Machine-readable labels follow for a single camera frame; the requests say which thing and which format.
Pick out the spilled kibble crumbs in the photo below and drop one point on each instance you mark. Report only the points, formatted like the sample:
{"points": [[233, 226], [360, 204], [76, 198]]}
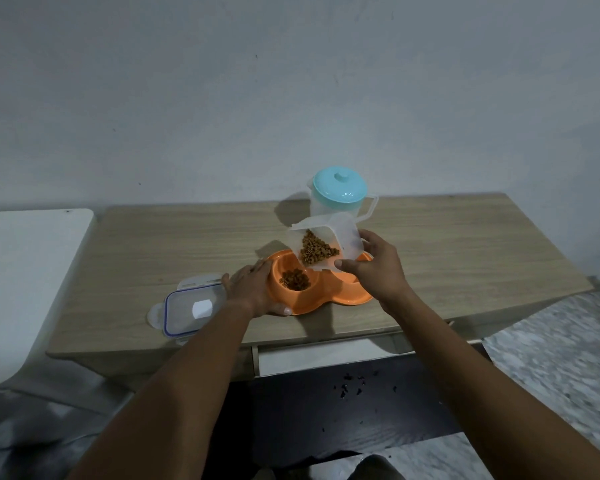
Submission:
{"points": [[352, 387]]}

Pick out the black stool seat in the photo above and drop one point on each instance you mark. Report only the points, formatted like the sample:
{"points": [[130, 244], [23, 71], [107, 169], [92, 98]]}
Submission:
{"points": [[305, 414]]}

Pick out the person's right hand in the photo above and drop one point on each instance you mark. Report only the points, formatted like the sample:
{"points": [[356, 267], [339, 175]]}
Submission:
{"points": [[382, 274]]}

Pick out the person's right thumb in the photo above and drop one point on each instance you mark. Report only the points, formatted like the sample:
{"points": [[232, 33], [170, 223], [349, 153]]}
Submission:
{"points": [[352, 265]]}

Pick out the brown kibble in bowl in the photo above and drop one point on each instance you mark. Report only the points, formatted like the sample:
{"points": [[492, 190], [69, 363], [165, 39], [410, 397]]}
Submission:
{"points": [[295, 279]]}

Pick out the clear plastic pitcher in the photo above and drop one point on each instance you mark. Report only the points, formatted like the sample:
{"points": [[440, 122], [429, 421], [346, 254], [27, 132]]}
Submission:
{"points": [[325, 207]]}

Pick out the white side table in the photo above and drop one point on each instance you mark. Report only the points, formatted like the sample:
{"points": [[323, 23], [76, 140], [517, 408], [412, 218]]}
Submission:
{"points": [[25, 284]]}

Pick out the white desk drawer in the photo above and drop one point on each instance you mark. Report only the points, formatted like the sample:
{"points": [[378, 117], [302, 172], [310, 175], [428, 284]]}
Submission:
{"points": [[325, 354]]}

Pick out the teal pitcher lid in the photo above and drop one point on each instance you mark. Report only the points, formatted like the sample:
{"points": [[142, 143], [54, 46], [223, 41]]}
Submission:
{"points": [[340, 184]]}

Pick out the person's dark trouser leg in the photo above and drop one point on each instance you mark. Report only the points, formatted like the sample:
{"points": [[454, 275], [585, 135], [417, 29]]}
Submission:
{"points": [[375, 468]]}

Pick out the person's left thumb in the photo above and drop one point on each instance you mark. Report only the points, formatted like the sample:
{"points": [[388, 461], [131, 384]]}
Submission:
{"points": [[280, 309]]}

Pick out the clear container lid blue seal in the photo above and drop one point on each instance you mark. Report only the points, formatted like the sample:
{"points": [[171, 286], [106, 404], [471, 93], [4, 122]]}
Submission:
{"points": [[190, 309]]}

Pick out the orange double pet bowl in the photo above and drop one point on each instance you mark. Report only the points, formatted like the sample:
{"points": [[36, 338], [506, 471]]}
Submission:
{"points": [[325, 292]]}

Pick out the person's right forearm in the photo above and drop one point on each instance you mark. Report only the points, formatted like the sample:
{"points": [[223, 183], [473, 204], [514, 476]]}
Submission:
{"points": [[480, 394]]}

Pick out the person's left hand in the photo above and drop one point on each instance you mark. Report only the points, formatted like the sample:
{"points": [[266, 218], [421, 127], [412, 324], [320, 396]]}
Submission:
{"points": [[247, 289]]}

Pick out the light wooden desk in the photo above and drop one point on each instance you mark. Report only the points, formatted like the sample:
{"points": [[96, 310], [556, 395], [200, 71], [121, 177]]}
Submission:
{"points": [[455, 254]]}

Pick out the brown kibble in container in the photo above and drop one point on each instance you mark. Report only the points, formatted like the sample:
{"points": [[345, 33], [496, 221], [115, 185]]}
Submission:
{"points": [[317, 249]]}

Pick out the clear plastic food container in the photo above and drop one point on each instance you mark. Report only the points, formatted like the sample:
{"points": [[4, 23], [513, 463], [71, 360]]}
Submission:
{"points": [[347, 239]]}

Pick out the person's left forearm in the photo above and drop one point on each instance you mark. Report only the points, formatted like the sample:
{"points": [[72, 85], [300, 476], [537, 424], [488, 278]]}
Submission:
{"points": [[180, 394]]}

